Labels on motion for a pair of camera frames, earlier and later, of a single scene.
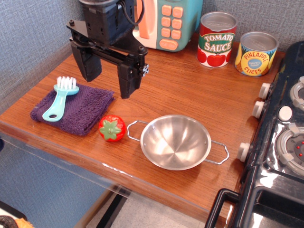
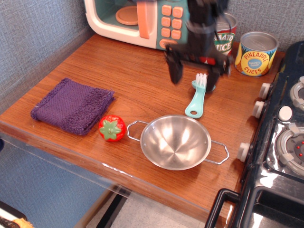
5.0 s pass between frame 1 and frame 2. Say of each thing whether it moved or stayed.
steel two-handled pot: stayed
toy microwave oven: stayed
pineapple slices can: stayed
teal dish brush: moved
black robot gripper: moved
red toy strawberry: stayed
